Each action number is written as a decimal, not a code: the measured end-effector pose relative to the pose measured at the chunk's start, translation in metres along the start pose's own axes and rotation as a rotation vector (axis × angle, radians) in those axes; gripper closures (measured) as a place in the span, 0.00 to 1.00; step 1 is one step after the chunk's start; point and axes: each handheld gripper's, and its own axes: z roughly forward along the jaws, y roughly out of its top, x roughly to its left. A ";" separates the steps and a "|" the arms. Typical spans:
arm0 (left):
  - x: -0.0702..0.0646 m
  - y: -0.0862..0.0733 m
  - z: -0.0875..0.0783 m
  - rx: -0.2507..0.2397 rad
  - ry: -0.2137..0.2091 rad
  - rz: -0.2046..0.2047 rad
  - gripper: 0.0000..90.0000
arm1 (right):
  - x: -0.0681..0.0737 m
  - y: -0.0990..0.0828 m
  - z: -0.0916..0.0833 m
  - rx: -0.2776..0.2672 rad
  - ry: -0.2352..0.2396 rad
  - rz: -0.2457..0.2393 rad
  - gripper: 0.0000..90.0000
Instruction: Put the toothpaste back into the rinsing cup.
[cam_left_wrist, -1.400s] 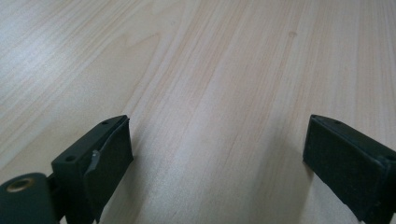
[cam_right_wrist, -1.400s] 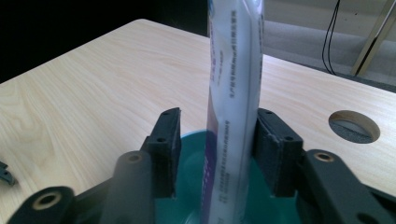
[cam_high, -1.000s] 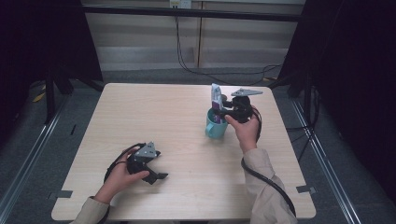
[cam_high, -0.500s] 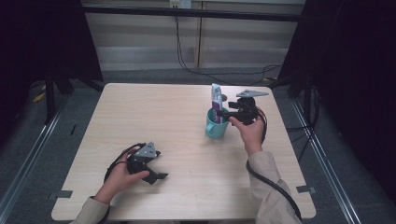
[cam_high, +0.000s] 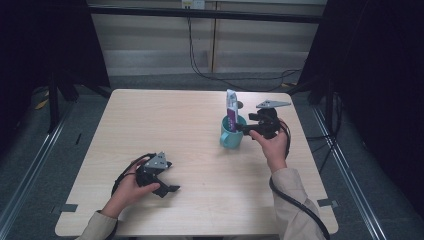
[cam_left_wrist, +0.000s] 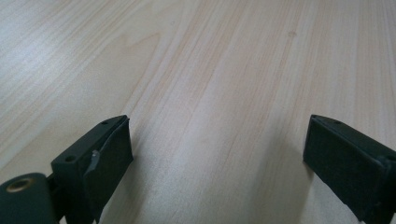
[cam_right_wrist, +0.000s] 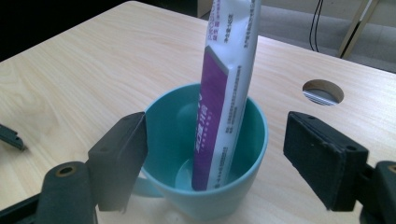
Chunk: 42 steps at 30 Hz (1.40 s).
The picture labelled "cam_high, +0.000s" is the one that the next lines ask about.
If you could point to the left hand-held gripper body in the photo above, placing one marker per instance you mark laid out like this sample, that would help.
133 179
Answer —
151 173

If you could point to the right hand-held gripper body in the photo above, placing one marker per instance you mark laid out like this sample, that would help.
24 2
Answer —
270 123

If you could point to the teal cup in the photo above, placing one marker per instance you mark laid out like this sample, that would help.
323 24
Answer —
230 138

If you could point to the white and purple toothpaste tube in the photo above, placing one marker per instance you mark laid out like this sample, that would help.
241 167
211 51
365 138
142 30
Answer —
232 110

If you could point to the person's right hand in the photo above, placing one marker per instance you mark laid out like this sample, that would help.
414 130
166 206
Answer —
275 150

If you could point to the person's left hand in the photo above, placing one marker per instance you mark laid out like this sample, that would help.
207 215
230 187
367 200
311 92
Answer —
128 191

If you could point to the dark round table grommet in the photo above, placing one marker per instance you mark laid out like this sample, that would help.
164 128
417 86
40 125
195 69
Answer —
240 105

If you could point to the black metal stand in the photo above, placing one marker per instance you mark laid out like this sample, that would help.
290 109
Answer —
329 100
53 106

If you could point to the small black floor piece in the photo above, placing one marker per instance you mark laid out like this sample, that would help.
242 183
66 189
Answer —
78 139

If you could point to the grey tape strip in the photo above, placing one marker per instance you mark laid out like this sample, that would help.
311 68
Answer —
326 202
66 208

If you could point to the dark curtain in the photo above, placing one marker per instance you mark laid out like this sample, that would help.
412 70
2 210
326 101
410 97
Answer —
376 83
33 40

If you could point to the black horizontal bar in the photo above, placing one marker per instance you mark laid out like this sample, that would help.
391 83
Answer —
200 14

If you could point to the yellow floor scrap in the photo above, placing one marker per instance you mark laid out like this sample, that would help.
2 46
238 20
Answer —
41 104

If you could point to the metal floor rail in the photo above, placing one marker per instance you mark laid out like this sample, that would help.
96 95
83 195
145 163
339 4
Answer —
30 173
353 186

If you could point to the white wall socket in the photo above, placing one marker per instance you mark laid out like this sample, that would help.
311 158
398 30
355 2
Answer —
193 4

